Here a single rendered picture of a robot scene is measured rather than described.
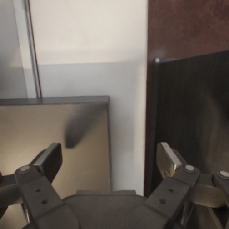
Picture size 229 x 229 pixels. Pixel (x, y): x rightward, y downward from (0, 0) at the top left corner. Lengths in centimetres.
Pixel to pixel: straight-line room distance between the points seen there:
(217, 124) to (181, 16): 77
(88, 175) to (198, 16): 109
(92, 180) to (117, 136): 6
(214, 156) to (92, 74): 42
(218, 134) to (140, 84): 35
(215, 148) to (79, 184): 41
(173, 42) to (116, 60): 92
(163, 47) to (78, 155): 96
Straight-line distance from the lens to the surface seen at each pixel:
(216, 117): 50
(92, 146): 15
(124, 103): 18
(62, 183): 18
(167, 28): 109
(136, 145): 20
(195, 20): 115
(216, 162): 52
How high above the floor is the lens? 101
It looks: 75 degrees down
